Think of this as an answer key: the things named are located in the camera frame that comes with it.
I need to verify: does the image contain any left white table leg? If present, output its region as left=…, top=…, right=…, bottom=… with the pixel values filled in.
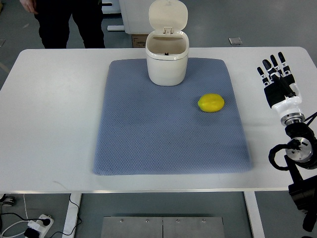
left=62, top=193, right=82, bottom=238

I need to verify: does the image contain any person in black trousers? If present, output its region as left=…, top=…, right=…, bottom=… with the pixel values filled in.
left=20, top=0, right=106, bottom=49

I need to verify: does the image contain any black power cable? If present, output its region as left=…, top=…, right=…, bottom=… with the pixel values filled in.
left=0, top=193, right=82, bottom=238

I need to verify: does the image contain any yellow lemon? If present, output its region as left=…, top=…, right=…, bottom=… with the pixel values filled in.
left=198, top=93, right=225, bottom=113

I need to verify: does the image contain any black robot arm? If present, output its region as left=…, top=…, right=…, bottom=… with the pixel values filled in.
left=268, top=122, right=317, bottom=232

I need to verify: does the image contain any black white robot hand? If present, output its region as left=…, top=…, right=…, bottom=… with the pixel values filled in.
left=257, top=52, right=305, bottom=126

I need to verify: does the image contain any right white table leg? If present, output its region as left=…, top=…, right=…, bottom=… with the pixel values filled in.
left=244, top=191, right=265, bottom=238

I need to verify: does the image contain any white cabinet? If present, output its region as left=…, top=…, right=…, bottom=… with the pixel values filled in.
left=102, top=0, right=154, bottom=35

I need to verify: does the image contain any cream trash bin with lid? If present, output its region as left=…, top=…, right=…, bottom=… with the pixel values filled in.
left=145, top=0, right=189, bottom=86

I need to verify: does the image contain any caster wheel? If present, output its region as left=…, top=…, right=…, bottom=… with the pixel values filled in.
left=0, top=194, right=16, bottom=207

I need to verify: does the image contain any blue textured mat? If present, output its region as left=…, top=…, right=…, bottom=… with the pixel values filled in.
left=93, top=58, right=252, bottom=176

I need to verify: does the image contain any white power strip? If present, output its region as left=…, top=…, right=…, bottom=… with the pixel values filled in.
left=24, top=214, right=54, bottom=238

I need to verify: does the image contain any grey floor socket plate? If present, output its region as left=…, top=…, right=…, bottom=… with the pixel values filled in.
left=228, top=37, right=243, bottom=46

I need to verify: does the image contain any white table leg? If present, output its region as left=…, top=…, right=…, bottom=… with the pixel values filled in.
left=244, top=191, right=265, bottom=238
left=62, top=193, right=82, bottom=238

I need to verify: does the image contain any cardboard box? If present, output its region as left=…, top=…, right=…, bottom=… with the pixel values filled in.
left=131, top=34, right=148, bottom=48

